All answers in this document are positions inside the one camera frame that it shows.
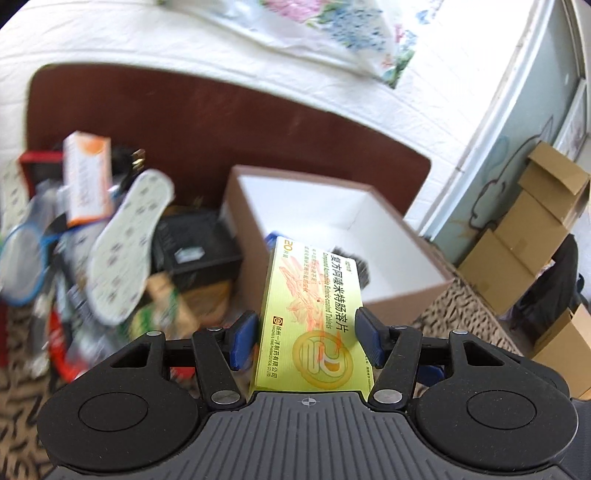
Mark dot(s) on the yellow-green medicine box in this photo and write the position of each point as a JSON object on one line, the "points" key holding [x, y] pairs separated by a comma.
{"points": [[307, 339]]}

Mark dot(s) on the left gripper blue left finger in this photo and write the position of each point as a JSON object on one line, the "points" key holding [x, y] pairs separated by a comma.
{"points": [[242, 336]]}

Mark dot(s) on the floral plastic bag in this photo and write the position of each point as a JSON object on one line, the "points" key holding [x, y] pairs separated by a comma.
{"points": [[358, 36]]}

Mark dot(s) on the white patterned shoe insole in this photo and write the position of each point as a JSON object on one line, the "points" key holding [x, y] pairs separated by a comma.
{"points": [[120, 259]]}

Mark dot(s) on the red snack packet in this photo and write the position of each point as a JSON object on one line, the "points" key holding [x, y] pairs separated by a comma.
{"points": [[69, 366]]}

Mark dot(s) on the cardboard boxes stack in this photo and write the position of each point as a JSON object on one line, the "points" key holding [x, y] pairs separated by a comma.
{"points": [[526, 269]]}

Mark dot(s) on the blue rimmed clear pouch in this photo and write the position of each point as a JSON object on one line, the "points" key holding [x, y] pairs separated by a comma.
{"points": [[24, 262]]}

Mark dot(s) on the green cookie packet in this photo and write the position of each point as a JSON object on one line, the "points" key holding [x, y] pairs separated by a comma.
{"points": [[165, 310]]}

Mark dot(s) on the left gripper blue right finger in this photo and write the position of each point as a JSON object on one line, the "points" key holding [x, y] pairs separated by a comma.
{"points": [[371, 334]]}

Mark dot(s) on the black square box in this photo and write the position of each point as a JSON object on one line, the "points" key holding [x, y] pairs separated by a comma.
{"points": [[194, 250]]}

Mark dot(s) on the red jewelry box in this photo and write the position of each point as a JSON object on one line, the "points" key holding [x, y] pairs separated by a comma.
{"points": [[38, 166]]}

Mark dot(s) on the orange white medicine box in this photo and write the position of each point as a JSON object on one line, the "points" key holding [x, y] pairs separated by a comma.
{"points": [[87, 178]]}

